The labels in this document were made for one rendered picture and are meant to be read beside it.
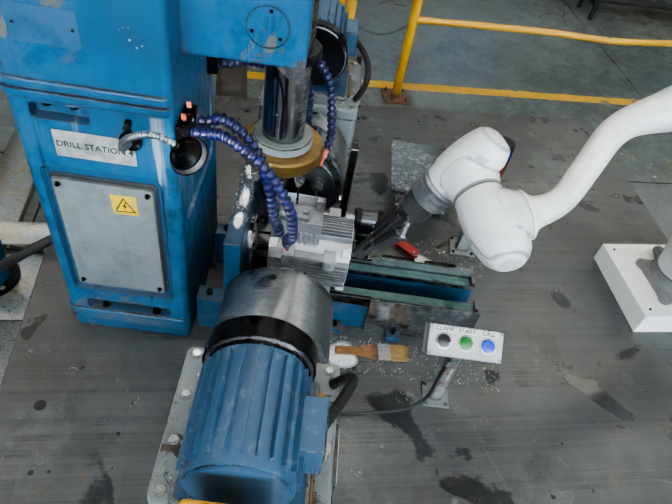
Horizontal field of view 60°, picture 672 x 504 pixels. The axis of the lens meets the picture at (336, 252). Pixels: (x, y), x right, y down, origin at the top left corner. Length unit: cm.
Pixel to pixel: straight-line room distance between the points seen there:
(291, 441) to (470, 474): 72
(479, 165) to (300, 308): 45
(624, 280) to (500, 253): 93
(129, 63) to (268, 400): 59
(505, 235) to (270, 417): 54
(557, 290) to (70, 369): 140
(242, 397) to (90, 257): 67
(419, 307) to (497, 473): 44
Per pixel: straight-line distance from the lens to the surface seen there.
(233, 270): 137
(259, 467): 80
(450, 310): 155
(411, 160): 201
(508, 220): 112
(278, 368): 87
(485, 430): 155
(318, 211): 144
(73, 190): 127
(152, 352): 155
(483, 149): 117
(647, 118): 136
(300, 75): 115
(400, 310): 154
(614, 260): 203
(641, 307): 193
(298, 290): 121
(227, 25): 106
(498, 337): 135
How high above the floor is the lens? 209
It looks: 46 degrees down
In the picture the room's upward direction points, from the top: 11 degrees clockwise
